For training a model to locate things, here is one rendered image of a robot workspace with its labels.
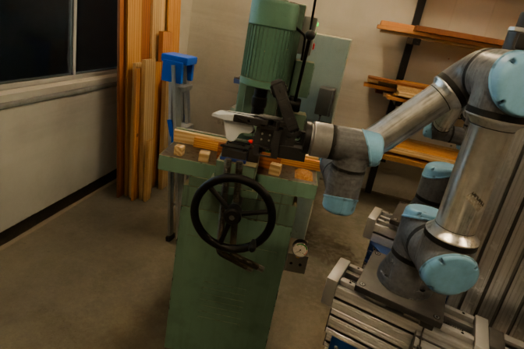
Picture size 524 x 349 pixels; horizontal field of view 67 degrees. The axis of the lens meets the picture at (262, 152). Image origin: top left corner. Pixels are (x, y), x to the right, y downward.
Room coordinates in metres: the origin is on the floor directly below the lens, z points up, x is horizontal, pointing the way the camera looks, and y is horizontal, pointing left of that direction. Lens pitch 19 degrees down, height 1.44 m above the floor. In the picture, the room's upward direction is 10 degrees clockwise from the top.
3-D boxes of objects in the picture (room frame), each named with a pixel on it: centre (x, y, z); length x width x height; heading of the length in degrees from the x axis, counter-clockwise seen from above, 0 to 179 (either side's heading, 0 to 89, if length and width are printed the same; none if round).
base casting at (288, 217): (1.63, 0.04, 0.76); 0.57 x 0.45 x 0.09; 178
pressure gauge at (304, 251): (1.29, -0.21, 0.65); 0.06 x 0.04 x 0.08; 88
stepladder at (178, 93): (2.29, 0.51, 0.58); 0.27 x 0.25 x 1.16; 81
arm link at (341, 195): (0.83, -0.19, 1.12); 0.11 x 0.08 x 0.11; 1
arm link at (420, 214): (0.94, -0.46, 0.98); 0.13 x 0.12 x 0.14; 1
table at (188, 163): (1.40, 0.07, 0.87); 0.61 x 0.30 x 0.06; 88
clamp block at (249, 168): (1.32, 0.08, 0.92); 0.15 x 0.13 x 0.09; 88
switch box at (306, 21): (1.83, -0.10, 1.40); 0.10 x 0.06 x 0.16; 178
